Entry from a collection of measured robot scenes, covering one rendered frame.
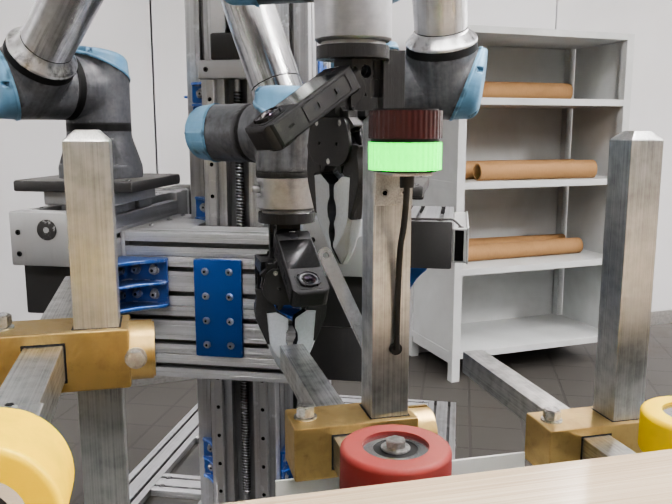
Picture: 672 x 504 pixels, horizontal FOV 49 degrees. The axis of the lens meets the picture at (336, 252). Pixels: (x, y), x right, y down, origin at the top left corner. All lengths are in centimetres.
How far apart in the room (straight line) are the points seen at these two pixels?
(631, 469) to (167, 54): 289
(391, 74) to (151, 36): 260
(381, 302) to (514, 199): 325
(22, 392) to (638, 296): 55
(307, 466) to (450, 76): 72
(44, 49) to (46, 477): 95
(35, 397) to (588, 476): 37
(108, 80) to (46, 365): 88
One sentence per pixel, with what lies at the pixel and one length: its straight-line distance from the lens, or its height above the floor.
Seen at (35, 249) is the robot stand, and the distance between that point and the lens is 130.
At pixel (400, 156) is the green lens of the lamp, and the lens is 58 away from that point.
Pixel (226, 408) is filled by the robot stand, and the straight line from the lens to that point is 152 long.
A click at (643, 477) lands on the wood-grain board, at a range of 55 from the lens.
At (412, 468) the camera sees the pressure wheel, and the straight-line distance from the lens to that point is 51.
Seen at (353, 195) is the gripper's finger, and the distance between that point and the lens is 69.
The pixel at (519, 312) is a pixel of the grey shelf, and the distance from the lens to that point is 401.
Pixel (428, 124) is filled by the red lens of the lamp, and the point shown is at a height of 113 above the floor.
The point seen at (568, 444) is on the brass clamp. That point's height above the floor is 83.
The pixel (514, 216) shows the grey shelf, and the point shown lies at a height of 68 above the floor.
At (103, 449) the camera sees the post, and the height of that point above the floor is 87.
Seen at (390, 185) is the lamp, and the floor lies 108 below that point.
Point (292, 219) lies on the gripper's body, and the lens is 89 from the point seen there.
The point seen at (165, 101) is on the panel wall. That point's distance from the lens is 324.
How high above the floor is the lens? 113
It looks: 10 degrees down
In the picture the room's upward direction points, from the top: straight up
